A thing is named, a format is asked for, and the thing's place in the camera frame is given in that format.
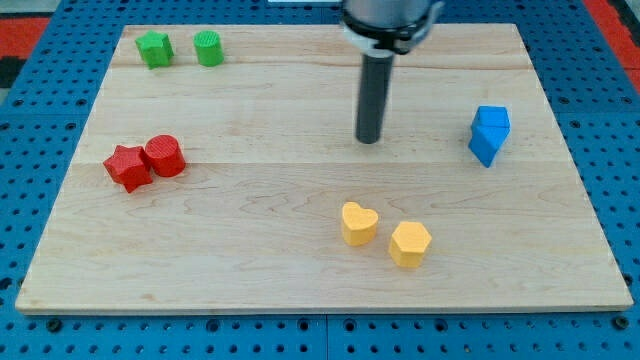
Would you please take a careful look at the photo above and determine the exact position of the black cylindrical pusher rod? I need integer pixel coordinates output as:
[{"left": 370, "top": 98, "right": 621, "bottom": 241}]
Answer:
[{"left": 355, "top": 55, "right": 394, "bottom": 144}]

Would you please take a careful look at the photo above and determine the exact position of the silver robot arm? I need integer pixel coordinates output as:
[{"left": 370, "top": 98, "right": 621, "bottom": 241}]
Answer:
[{"left": 341, "top": 0, "right": 444, "bottom": 144}]

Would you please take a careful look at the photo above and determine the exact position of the yellow heart block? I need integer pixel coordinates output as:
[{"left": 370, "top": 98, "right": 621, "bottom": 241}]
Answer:
[{"left": 341, "top": 202, "right": 379, "bottom": 246}]

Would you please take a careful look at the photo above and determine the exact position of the yellow hexagon block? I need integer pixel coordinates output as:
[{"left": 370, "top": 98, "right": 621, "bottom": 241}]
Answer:
[{"left": 388, "top": 221, "right": 432, "bottom": 268}]

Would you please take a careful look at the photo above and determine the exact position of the blue cube block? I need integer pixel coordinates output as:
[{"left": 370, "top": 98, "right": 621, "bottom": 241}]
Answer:
[{"left": 471, "top": 105, "right": 510, "bottom": 129}]

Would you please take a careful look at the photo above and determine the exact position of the blue triangular block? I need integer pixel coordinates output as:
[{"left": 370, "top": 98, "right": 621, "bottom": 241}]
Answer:
[{"left": 468, "top": 126, "right": 510, "bottom": 168}]

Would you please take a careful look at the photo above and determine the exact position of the green cylinder block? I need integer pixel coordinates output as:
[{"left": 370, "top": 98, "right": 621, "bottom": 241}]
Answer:
[{"left": 193, "top": 30, "right": 224, "bottom": 67}]

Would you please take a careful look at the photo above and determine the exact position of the light wooden board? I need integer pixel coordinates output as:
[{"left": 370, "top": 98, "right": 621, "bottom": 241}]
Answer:
[{"left": 16, "top": 24, "right": 633, "bottom": 315}]

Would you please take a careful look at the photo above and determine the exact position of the green star block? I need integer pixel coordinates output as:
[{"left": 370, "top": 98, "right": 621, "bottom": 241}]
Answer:
[{"left": 135, "top": 30, "right": 174, "bottom": 69}]

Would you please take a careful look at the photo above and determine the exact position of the red cylinder block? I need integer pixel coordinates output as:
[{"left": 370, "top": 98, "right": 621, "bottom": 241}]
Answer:
[{"left": 144, "top": 134, "right": 186, "bottom": 177}]

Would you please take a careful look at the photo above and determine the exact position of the red star block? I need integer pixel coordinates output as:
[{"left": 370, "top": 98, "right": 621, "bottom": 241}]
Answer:
[{"left": 103, "top": 145, "right": 153, "bottom": 193}]

